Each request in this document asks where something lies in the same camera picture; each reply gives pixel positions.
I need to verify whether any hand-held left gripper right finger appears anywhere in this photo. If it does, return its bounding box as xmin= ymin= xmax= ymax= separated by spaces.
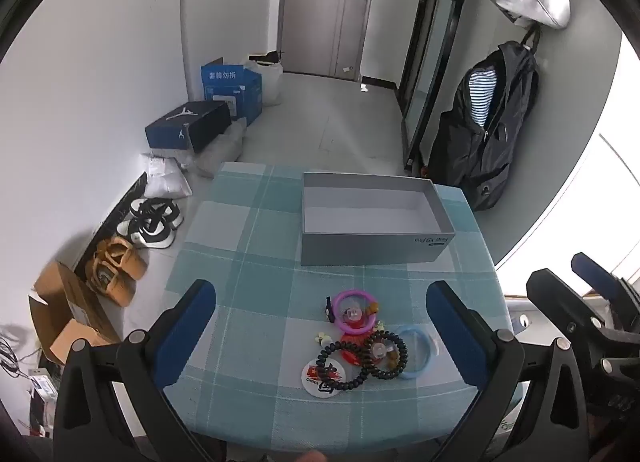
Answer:
xmin=425 ymin=280 xmax=591 ymax=462

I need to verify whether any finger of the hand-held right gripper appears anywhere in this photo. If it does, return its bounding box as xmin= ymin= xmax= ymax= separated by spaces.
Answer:
xmin=526 ymin=269 xmax=616 ymax=363
xmin=571 ymin=253 xmax=640 ymax=323

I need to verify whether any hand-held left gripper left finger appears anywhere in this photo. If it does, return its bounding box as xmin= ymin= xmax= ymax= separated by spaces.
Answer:
xmin=52 ymin=279 xmax=226 ymax=462

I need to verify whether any black spiral bracelet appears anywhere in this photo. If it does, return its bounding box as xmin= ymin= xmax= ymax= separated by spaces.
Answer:
xmin=316 ymin=342 xmax=381 ymax=390
xmin=364 ymin=331 xmax=408 ymax=379

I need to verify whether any light blue bracelet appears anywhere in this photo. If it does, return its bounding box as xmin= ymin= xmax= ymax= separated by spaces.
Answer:
xmin=395 ymin=326 xmax=440 ymax=380

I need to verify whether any red figure charm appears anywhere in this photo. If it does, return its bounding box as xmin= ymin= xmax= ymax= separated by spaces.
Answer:
xmin=340 ymin=334 xmax=373 ymax=367

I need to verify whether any grey cardboard box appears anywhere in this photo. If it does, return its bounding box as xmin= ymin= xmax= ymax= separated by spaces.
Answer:
xmin=300 ymin=172 xmax=457 ymax=267

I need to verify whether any pink ring bracelet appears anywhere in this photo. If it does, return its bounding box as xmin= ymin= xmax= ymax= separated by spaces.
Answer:
xmin=324 ymin=290 xmax=381 ymax=335

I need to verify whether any round white badge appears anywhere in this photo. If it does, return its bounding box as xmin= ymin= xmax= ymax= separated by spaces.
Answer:
xmin=301 ymin=354 xmax=351 ymax=397

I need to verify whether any black and white sneaker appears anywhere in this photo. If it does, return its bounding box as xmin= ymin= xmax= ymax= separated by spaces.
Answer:
xmin=117 ymin=216 xmax=178 ymax=249
xmin=130 ymin=198 xmax=182 ymax=223

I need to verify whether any tan shoe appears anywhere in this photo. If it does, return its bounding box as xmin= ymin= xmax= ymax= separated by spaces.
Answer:
xmin=95 ymin=237 xmax=147 ymax=283
xmin=85 ymin=262 xmax=138 ymax=305

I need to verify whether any open brown cardboard box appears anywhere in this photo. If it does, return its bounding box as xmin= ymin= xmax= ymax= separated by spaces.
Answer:
xmin=29 ymin=262 xmax=121 ymax=365

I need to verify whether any black board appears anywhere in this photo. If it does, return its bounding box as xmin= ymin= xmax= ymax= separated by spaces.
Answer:
xmin=75 ymin=174 xmax=151 ymax=273

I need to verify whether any white parcel bag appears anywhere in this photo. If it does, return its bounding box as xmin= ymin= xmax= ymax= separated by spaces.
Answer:
xmin=140 ymin=152 xmax=193 ymax=200

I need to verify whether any black backpack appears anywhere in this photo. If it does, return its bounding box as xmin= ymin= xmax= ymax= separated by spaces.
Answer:
xmin=429 ymin=40 xmax=541 ymax=213

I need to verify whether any clear plastic package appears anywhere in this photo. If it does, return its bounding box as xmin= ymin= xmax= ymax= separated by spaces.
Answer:
xmin=187 ymin=119 xmax=248 ymax=177

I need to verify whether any white power strip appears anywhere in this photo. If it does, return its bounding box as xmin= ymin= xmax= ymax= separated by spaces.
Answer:
xmin=27 ymin=374 xmax=56 ymax=400

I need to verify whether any dark blue shoe box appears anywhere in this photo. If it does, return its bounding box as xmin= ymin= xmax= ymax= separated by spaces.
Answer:
xmin=145 ymin=100 xmax=232 ymax=153

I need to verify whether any blue white striped shirt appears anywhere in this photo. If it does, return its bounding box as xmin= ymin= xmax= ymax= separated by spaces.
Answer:
xmin=467 ymin=68 xmax=498 ymax=127

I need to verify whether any blue cardboard box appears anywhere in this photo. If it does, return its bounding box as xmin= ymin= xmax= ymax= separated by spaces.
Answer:
xmin=201 ymin=58 xmax=264 ymax=127

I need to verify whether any white plastic bag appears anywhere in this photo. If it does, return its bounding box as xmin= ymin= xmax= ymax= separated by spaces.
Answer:
xmin=243 ymin=54 xmax=285 ymax=107

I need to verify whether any glass sliding door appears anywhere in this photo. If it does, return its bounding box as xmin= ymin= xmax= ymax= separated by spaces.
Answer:
xmin=397 ymin=0 xmax=476 ymax=163

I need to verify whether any black coat stand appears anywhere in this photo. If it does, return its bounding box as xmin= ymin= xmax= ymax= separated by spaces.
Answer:
xmin=402 ymin=0 xmax=543 ymax=177

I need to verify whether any grey door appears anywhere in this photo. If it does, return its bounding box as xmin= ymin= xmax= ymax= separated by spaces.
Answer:
xmin=280 ymin=0 xmax=382 ymax=78

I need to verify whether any tangle of cables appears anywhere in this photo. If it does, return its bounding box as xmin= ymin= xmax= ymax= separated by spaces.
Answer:
xmin=0 ymin=324 xmax=41 ymax=373

